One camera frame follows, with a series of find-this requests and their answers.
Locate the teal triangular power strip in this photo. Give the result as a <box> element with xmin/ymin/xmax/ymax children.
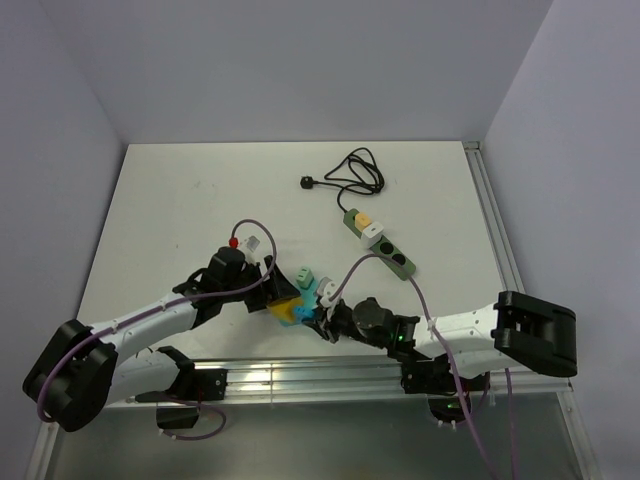
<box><xmin>280</xmin><ymin>286</ymin><xmax>316</xmax><ymax>327</ymax></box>

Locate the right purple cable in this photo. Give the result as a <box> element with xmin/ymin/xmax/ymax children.
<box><xmin>327</xmin><ymin>253</ymin><xmax>519</xmax><ymax>480</ymax></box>

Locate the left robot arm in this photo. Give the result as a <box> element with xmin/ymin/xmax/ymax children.
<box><xmin>22</xmin><ymin>247</ymin><xmax>300</xmax><ymax>432</ymax></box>

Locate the green power strip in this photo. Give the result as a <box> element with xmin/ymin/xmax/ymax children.
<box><xmin>343</xmin><ymin>209</ymin><xmax>416</xmax><ymax>281</ymax></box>

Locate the black power cord with plug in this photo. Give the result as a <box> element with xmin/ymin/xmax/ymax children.
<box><xmin>298</xmin><ymin>147</ymin><xmax>386</xmax><ymax>214</ymax></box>

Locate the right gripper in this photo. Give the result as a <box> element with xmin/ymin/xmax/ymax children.
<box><xmin>303</xmin><ymin>299</ymin><xmax>387</xmax><ymax>348</ymax></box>

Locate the aluminium rail frame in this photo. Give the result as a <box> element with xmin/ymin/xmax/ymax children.
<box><xmin>24</xmin><ymin>140</ymin><xmax>601</xmax><ymax>480</ymax></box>

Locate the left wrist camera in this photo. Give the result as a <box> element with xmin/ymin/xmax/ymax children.
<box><xmin>228</xmin><ymin>235</ymin><xmax>260</xmax><ymax>255</ymax></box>

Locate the yellow cube socket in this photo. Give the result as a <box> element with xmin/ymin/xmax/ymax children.
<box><xmin>267</xmin><ymin>297</ymin><xmax>304</xmax><ymax>325</ymax></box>

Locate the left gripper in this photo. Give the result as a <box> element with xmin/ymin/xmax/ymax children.
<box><xmin>222</xmin><ymin>257</ymin><xmax>300</xmax><ymax>314</ymax></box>

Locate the small orange plug adapter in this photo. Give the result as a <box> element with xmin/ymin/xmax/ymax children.
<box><xmin>354</xmin><ymin>212</ymin><xmax>372</xmax><ymax>231</ymax></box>

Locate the blue plug adapter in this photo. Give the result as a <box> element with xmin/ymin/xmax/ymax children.
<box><xmin>293</xmin><ymin>306</ymin><xmax>314</xmax><ymax>323</ymax></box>

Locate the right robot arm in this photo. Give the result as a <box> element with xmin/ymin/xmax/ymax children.
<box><xmin>296</xmin><ymin>291</ymin><xmax>578</xmax><ymax>390</ymax></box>

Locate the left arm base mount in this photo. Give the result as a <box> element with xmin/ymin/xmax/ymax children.
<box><xmin>134</xmin><ymin>368</ymin><xmax>228</xmax><ymax>442</ymax></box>

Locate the light green plug adapter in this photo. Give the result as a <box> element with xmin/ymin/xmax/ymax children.
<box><xmin>296</xmin><ymin>266</ymin><xmax>315</xmax><ymax>290</ymax></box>

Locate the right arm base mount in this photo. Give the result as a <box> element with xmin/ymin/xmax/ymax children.
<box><xmin>400</xmin><ymin>357</ymin><xmax>490</xmax><ymax>427</ymax></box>

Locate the white charger plug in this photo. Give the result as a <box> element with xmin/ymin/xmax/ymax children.
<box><xmin>360</xmin><ymin>221</ymin><xmax>384</xmax><ymax>249</ymax></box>

